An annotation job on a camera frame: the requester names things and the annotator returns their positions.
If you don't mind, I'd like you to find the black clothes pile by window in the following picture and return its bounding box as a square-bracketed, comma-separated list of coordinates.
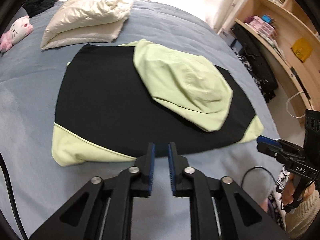
[22, 0, 57, 18]

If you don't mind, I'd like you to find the pink mini drawer box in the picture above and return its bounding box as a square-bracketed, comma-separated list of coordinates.
[249, 16, 277, 38]

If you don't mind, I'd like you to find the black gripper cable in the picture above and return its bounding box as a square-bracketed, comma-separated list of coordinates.
[0, 152, 28, 240]

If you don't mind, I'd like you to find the white cable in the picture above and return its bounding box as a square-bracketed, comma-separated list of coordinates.
[285, 90, 311, 119]

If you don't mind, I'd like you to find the beige knit sleeve right forearm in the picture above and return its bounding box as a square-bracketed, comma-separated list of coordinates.
[285, 191, 319, 239]

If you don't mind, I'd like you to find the blue toy on drawers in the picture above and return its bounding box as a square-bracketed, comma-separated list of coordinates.
[261, 15, 273, 24]

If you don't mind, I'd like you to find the white blue box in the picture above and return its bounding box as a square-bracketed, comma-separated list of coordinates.
[219, 28, 236, 48]

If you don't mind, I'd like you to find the yellow paper on shelf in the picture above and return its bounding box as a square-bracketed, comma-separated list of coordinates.
[291, 37, 313, 63]

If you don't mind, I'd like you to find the person's right hand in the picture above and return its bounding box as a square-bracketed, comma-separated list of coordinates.
[281, 173, 315, 205]

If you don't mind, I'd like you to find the black white printed bedsheet edge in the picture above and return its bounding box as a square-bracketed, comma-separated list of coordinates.
[267, 167, 290, 231]

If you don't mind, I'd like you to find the folded cream puffer jacket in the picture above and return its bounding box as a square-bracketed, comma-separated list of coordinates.
[41, 0, 133, 50]

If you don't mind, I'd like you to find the green and black hooded jacket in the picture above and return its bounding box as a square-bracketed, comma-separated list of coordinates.
[52, 39, 264, 166]

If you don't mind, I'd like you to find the black white patterned cloth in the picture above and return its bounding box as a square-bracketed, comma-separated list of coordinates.
[231, 23, 278, 103]

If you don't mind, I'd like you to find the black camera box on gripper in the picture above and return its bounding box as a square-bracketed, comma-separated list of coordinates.
[303, 109, 319, 150]

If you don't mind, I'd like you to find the wooden shelf unit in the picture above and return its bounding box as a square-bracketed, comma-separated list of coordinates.
[235, 0, 319, 125]

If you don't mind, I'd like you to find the pink white cat plush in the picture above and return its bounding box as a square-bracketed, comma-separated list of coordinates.
[1, 15, 33, 53]

